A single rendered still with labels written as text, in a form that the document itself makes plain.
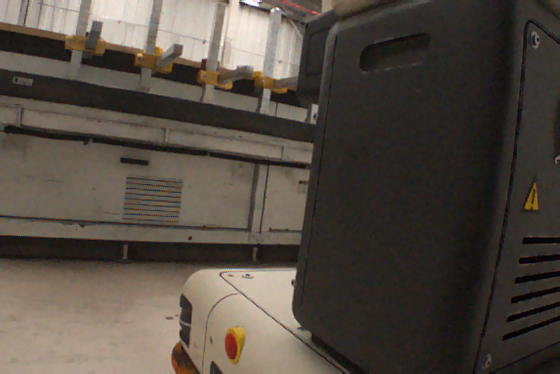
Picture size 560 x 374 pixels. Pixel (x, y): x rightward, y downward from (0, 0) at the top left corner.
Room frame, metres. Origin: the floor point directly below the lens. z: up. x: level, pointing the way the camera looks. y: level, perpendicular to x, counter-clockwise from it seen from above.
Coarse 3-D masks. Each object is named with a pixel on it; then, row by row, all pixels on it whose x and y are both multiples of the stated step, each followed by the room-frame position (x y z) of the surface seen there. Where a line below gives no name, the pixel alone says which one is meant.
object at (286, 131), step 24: (0, 72) 1.13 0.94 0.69; (24, 72) 1.17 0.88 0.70; (24, 96) 1.19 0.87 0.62; (48, 96) 1.21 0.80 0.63; (72, 96) 1.25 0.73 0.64; (96, 96) 1.29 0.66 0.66; (120, 96) 1.34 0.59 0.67; (144, 96) 1.38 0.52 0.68; (168, 96) 1.43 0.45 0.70; (192, 120) 1.48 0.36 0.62; (216, 120) 1.53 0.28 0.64; (240, 120) 1.58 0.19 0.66; (264, 120) 1.63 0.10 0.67; (288, 120) 1.69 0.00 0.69; (312, 120) 1.77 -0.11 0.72
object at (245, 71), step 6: (246, 66) 1.32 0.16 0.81; (252, 66) 1.33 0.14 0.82; (228, 72) 1.44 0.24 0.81; (234, 72) 1.40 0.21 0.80; (240, 72) 1.35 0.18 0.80; (246, 72) 1.32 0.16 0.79; (252, 72) 1.33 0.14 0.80; (222, 78) 1.49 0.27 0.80; (228, 78) 1.44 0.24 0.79; (234, 78) 1.41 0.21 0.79; (240, 78) 1.40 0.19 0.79
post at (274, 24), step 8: (272, 16) 1.65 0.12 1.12; (280, 16) 1.66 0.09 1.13; (272, 24) 1.65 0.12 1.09; (272, 32) 1.65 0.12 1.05; (272, 40) 1.65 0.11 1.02; (272, 48) 1.65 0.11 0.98; (272, 56) 1.66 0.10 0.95; (264, 64) 1.67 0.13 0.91; (272, 64) 1.66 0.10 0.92; (264, 72) 1.66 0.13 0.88; (272, 72) 1.66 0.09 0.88; (264, 88) 1.65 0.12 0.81; (264, 96) 1.65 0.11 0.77; (264, 104) 1.65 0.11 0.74
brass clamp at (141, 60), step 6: (138, 54) 1.38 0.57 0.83; (144, 54) 1.38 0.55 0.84; (150, 54) 1.39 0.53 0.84; (138, 60) 1.37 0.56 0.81; (144, 60) 1.38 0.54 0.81; (150, 60) 1.40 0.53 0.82; (138, 66) 1.39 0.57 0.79; (144, 66) 1.39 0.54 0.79; (150, 66) 1.40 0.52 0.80; (156, 66) 1.41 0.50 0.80; (168, 66) 1.43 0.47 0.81; (162, 72) 1.46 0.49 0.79; (168, 72) 1.45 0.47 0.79
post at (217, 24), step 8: (216, 8) 1.53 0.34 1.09; (224, 8) 1.53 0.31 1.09; (216, 16) 1.52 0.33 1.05; (216, 24) 1.52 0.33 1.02; (216, 32) 1.52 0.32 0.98; (216, 40) 1.53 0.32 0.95; (216, 48) 1.53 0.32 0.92; (208, 56) 1.53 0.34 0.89; (216, 56) 1.53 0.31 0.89; (208, 64) 1.52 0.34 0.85; (216, 64) 1.53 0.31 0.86; (208, 88) 1.52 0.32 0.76; (208, 96) 1.53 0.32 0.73
